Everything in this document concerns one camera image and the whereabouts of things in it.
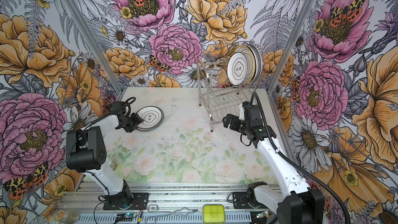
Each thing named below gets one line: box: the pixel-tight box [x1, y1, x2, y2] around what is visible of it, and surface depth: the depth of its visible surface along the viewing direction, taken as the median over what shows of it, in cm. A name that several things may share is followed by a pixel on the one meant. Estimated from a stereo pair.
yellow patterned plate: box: [234, 45, 255, 85], surface depth 81 cm
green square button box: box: [202, 204, 226, 224], surface depth 72 cm
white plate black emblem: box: [135, 105, 165, 132], surface depth 104 cm
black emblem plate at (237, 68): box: [226, 51, 249, 87], surface depth 87 cm
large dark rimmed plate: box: [244, 44, 264, 86], surface depth 78 cm
